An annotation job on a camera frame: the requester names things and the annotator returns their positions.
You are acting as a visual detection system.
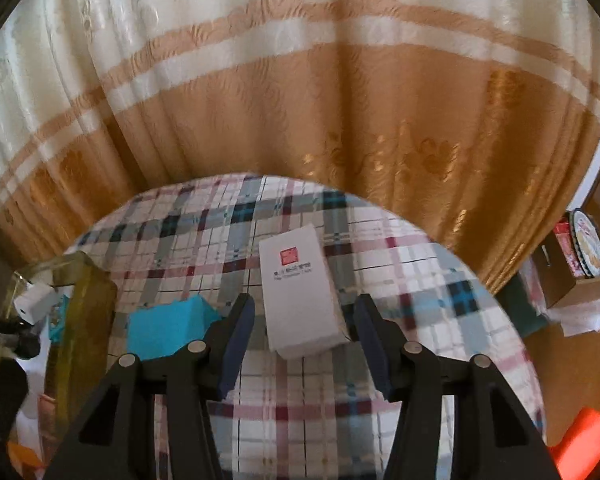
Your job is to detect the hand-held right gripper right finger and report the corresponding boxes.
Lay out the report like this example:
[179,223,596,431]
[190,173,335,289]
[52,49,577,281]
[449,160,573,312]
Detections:
[354,292,563,480]

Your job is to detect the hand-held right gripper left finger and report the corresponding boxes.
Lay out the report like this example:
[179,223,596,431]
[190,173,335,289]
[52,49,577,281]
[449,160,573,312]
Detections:
[42,292,256,480]

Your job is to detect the white box with red label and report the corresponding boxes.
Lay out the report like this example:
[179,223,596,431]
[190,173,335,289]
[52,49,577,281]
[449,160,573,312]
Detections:
[258,225,348,360]

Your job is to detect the gold tin box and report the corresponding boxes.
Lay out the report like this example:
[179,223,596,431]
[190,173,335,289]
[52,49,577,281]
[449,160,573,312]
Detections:
[10,252,118,480]

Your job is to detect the white plastic bottle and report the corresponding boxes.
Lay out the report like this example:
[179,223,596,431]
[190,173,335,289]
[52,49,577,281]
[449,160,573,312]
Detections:
[14,282,61,325]

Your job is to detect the plaid tablecloth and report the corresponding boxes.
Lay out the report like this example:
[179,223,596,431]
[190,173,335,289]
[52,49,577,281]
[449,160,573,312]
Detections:
[62,172,546,480]

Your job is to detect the dark teal box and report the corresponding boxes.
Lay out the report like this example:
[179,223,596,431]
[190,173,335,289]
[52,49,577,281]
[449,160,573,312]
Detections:
[497,272,548,338]

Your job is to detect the brown cardboard box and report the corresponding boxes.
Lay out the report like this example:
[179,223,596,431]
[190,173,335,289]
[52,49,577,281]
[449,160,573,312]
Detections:
[532,230,600,308]

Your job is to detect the red snack packet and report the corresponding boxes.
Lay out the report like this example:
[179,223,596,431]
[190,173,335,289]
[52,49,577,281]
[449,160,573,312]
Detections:
[552,220,586,277]

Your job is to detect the orange shirt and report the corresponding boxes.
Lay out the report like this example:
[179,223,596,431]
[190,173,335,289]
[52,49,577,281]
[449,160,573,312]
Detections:
[547,406,600,480]

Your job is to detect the round cookie tin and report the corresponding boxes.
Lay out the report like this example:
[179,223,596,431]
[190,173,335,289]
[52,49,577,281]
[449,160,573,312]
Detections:
[567,208,600,279]

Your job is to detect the beige and orange curtain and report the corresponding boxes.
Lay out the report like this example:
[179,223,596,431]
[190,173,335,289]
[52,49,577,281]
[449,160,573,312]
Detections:
[0,0,600,296]

